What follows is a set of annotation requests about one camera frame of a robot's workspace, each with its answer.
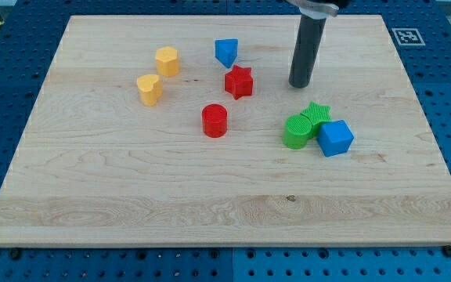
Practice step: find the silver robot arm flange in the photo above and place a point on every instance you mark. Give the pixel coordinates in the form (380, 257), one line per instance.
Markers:
(319, 9)

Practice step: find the red cylinder block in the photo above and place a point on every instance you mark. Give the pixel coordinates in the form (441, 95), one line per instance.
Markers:
(214, 120)

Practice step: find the red star block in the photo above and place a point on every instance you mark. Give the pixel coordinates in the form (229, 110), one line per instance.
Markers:
(239, 82)

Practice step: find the green cylinder block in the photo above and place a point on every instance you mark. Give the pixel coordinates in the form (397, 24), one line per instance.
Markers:
(296, 132)

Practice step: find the wooden board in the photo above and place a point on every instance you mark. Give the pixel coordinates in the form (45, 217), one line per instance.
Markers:
(97, 168)

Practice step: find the yellow heart block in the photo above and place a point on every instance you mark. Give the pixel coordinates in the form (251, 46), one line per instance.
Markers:
(150, 89)

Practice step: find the blue triangle block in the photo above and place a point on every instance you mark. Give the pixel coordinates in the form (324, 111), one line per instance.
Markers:
(226, 51)

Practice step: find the green star block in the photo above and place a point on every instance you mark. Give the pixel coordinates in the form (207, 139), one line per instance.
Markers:
(317, 115)

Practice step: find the yellow hexagon block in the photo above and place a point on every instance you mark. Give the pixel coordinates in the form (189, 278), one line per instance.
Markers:
(167, 60)

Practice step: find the blue cube block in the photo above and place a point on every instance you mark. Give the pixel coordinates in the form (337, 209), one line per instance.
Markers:
(334, 138)

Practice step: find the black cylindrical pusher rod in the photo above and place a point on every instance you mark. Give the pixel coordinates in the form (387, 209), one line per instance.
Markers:
(310, 32)

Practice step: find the white fiducial marker tag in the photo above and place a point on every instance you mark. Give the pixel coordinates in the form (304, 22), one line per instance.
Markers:
(408, 37)

